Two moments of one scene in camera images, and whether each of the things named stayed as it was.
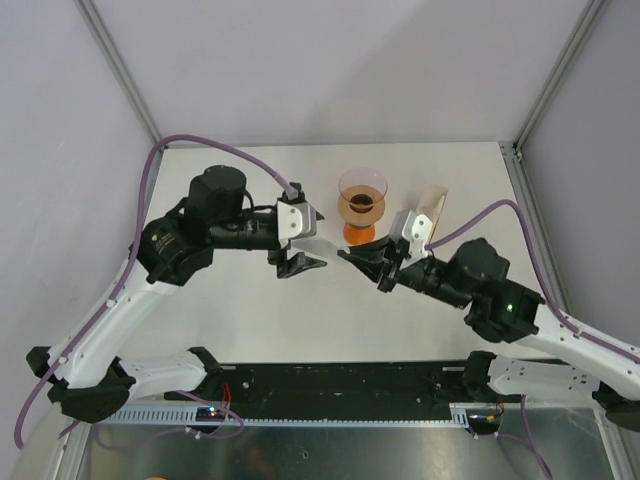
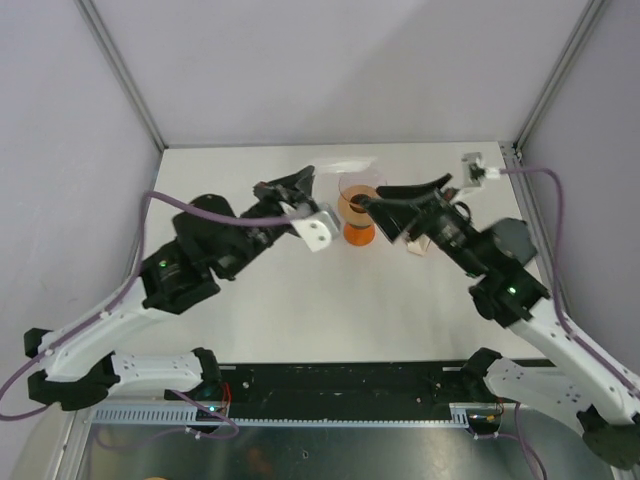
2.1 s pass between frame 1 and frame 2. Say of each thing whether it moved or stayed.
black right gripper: moved
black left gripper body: moved
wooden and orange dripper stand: stayed
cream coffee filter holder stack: moved
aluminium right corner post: stayed
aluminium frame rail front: stayed
